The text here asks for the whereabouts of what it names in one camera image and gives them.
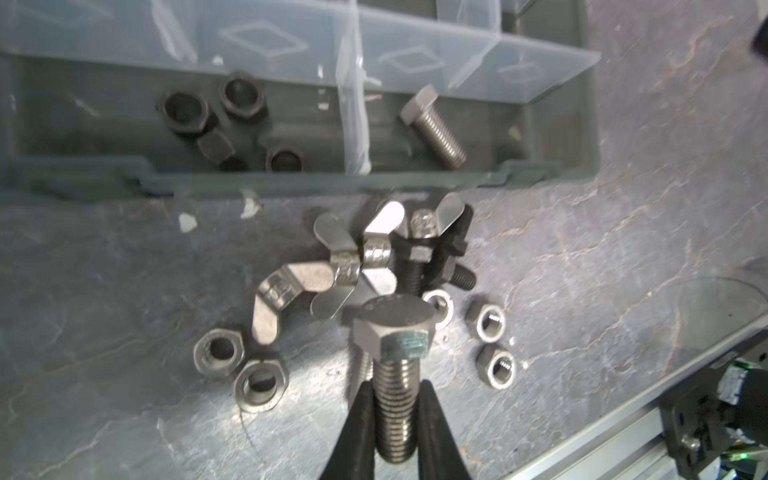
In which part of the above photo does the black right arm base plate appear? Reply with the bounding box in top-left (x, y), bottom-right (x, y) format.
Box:
top-left (660, 360), bottom-right (767, 479)

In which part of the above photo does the black hex nut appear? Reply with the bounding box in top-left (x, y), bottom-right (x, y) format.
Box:
top-left (219, 71), bottom-right (268, 123)
top-left (265, 145), bottom-right (306, 173)
top-left (157, 90), bottom-right (212, 138)
top-left (195, 128), bottom-right (248, 172)

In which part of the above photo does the silver hex bolt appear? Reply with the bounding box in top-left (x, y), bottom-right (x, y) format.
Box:
top-left (399, 84), bottom-right (467, 170)
top-left (352, 294), bottom-right (438, 464)

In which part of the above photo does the grey plastic organizer box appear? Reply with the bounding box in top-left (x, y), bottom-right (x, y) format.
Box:
top-left (1, 1), bottom-right (600, 204)

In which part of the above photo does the silver wing nut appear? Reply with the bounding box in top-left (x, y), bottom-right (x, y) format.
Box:
top-left (408, 193), bottom-right (466, 239)
top-left (251, 261), bottom-right (335, 345)
top-left (310, 200), bottom-right (405, 320)

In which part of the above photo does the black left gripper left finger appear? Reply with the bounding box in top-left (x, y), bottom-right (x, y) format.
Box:
top-left (319, 381), bottom-right (376, 480)

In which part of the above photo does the aluminium front rail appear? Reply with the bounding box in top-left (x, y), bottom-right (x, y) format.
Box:
top-left (512, 308), bottom-right (767, 479)

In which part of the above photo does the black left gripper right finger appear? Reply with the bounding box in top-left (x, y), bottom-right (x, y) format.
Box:
top-left (417, 380), bottom-right (471, 480)

